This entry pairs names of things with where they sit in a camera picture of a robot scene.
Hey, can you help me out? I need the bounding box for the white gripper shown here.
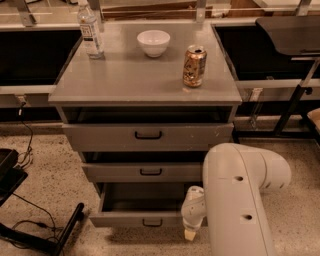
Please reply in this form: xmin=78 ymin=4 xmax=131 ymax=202
xmin=181 ymin=186 xmax=206 ymax=241

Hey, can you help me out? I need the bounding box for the grey top drawer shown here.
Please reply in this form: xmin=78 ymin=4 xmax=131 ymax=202
xmin=63 ymin=124 xmax=233 ymax=152

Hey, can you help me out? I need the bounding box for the white ceramic bowl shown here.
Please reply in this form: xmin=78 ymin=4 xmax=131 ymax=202
xmin=137 ymin=30 xmax=171 ymax=58

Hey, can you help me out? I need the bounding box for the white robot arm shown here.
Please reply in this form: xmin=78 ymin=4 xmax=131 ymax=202
xmin=181 ymin=143 xmax=291 ymax=256

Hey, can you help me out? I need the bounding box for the grey bottom drawer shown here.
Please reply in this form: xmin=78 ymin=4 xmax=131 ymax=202
xmin=90 ymin=182 xmax=201 ymax=227

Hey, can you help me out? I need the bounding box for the grey drawer cabinet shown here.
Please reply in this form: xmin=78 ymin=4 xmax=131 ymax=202
xmin=48 ymin=20 xmax=243 ymax=210

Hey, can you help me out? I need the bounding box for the grey middle drawer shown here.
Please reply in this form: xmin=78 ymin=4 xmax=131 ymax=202
xmin=82 ymin=163 xmax=202 ymax=182

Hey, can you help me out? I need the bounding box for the grey drawer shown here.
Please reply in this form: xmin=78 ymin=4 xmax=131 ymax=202
xmin=90 ymin=182 xmax=201 ymax=227
xmin=63 ymin=124 xmax=233 ymax=152
xmin=82 ymin=163 xmax=202 ymax=182

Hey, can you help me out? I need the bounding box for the black stand left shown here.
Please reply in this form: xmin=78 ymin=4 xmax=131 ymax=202
xmin=0 ymin=148 xmax=86 ymax=256

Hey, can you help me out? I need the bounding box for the black table right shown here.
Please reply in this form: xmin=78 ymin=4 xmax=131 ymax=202
xmin=231 ymin=15 xmax=320 ymax=144

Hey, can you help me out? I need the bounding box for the black cable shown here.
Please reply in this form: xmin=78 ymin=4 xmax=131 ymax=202
xmin=16 ymin=101 xmax=35 ymax=169

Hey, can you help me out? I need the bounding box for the gold soda can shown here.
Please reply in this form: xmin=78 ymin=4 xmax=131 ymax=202
xmin=183 ymin=45 xmax=207 ymax=88

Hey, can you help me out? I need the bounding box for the clear plastic water bottle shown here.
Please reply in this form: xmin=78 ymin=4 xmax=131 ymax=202
xmin=77 ymin=0 xmax=104 ymax=59

